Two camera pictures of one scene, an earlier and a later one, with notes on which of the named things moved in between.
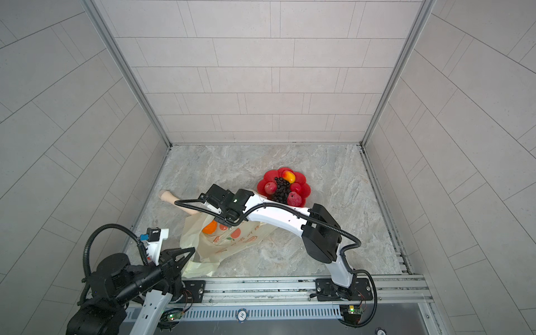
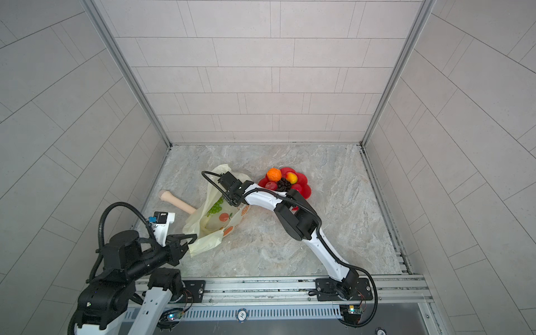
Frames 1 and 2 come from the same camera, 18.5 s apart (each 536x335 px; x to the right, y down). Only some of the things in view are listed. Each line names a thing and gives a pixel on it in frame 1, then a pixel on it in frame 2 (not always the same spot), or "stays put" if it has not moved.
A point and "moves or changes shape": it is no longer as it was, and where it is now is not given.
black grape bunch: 283,188 stays put
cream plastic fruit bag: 212,240 moves or changes shape
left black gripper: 167,265 → 174,246
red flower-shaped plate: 299,185 stays put
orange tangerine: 211,228 → 274,174
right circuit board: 351,313 stays put
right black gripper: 222,219 → 229,195
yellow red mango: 289,176 stays put
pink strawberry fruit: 270,188 stays put
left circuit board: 171,315 stays put
